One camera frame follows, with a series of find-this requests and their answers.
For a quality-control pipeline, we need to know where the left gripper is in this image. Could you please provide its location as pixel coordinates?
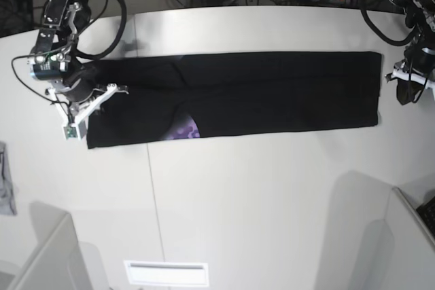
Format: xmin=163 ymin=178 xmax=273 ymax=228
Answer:
xmin=385 ymin=45 xmax=434 ymax=83

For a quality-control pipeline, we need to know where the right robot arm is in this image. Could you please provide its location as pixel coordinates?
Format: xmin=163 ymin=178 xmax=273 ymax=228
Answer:
xmin=25 ymin=0 xmax=127 ymax=120

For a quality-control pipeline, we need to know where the white box lower right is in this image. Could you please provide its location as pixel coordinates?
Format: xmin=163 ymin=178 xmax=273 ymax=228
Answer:
xmin=353 ymin=186 xmax=435 ymax=290

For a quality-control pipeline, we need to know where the white box lower left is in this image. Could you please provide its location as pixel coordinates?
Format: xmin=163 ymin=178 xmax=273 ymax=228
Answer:
xmin=1 ymin=202 xmax=110 ymax=289

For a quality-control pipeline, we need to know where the grey cloth at left edge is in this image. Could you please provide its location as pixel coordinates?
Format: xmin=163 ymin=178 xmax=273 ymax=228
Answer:
xmin=0 ymin=142 xmax=17 ymax=216

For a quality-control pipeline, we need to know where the white label plate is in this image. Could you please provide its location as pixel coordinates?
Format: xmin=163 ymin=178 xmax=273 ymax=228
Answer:
xmin=124 ymin=261 xmax=209 ymax=288

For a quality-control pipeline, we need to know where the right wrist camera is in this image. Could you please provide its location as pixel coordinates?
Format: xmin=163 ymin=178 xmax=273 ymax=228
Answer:
xmin=63 ymin=121 xmax=87 ymax=140

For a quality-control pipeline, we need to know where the white box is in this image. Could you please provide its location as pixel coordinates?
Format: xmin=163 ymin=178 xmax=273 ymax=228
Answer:
xmin=353 ymin=186 xmax=435 ymax=290
xmin=1 ymin=202 xmax=110 ymax=289

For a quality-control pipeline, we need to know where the black keyboard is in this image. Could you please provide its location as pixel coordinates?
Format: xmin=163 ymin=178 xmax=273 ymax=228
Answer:
xmin=417 ymin=198 xmax=435 ymax=236

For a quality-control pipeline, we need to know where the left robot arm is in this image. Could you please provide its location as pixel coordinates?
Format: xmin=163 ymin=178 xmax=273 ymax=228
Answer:
xmin=359 ymin=0 xmax=434 ymax=88

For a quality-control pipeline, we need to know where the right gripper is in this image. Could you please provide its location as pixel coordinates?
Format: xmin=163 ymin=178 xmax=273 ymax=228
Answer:
xmin=46 ymin=65 xmax=129 ymax=117

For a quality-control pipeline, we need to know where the black T-shirt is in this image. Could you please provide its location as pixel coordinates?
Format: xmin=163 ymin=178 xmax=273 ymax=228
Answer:
xmin=86 ymin=52 xmax=382 ymax=149

